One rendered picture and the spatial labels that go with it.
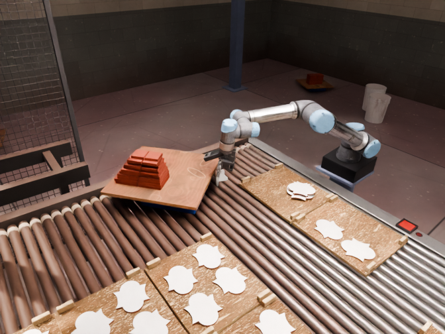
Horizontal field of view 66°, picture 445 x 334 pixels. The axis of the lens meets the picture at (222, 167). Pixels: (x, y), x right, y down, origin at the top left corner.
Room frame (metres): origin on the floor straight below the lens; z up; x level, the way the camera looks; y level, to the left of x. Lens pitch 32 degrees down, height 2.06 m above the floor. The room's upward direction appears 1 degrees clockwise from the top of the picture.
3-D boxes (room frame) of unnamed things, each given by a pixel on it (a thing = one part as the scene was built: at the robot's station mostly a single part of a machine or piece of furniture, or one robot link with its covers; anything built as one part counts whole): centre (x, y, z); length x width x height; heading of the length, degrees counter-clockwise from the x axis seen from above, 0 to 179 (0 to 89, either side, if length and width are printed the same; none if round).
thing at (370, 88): (5.16, -2.32, 0.18); 0.30 x 0.30 x 0.37
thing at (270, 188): (1.59, -0.36, 0.93); 0.41 x 0.35 x 0.02; 37
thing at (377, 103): (4.74, -2.22, 0.18); 0.30 x 0.30 x 0.37
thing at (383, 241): (1.26, -0.62, 0.93); 0.41 x 0.35 x 0.02; 38
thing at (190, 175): (1.58, 0.31, 1.03); 0.50 x 0.50 x 0.02; 78
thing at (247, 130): (1.58, -0.12, 1.31); 0.11 x 0.11 x 0.08; 18
